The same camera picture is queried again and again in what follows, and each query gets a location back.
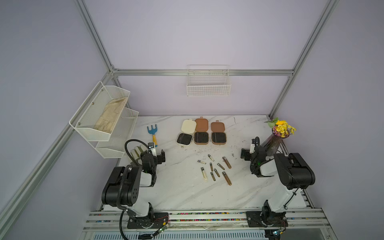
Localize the cream nail clipper case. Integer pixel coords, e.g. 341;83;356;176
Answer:
177;119;197;146

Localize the large cream nail clipper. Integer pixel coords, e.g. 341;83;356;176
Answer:
201;167;208;181

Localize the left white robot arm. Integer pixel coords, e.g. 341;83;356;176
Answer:
102;139;166;219

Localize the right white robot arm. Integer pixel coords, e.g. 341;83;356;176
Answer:
241;137;316;216

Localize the large brown nail clipper upper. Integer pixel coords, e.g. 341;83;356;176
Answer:
222;157;232;169

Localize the large brown nail clipper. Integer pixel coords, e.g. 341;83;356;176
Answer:
222;171;232;186
222;157;232;169

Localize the large brown nail clipper lower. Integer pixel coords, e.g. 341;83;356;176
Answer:
222;171;232;186

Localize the green beige glove on table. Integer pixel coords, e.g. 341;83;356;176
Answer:
130;145;147;165

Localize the dark glass vase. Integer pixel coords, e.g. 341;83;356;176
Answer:
261;134;283;156

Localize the blue yellow toy rake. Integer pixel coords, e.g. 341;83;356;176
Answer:
147;125;158;147

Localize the yellow flower bouquet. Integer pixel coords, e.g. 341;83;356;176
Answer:
265;118;297;139

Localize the white mesh lower shelf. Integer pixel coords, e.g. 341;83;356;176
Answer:
94;108;139;159

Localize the white mesh shelf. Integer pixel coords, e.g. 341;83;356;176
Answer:
94;108;139;159
69;82;131;142

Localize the brown case right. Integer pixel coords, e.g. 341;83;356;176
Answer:
211;120;227;145

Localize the brown case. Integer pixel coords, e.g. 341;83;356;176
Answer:
194;117;209;145
211;120;227;145

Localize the brown case left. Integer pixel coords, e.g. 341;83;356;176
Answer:
194;117;209;145

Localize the beige cloth glove in shelf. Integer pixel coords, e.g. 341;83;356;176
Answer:
94;97;128;134

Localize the white mesh upper shelf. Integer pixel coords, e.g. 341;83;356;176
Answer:
69;82;131;142

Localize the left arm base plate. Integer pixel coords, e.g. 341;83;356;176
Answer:
126;212;169;229

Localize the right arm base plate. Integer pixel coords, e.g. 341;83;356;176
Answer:
246;211;288;228

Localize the aluminium frame rail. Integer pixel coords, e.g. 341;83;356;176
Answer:
113;69;295;76

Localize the white wire wall basket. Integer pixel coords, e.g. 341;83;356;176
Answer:
187;65;232;97

